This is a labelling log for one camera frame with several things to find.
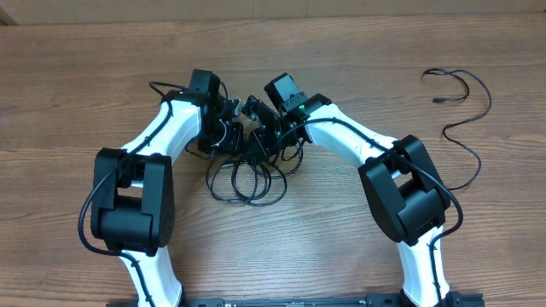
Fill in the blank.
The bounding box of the black USB cable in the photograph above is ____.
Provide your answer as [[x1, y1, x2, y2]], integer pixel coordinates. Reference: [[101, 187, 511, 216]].
[[205, 147, 305, 208]]

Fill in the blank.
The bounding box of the black separated thin cable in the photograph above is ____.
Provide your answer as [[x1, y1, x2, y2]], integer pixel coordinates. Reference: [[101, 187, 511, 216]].
[[421, 67, 493, 192]]

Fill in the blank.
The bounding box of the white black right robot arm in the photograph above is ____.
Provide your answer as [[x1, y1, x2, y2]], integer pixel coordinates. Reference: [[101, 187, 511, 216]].
[[241, 73, 461, 306]]

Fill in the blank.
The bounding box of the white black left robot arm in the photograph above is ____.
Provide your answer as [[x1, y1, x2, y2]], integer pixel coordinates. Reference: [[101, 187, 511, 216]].
[[78, 69, 243, 306]]

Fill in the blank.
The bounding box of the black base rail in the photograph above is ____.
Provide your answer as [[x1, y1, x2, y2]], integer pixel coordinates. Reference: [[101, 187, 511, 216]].
[[106, 292, 486, 307]]

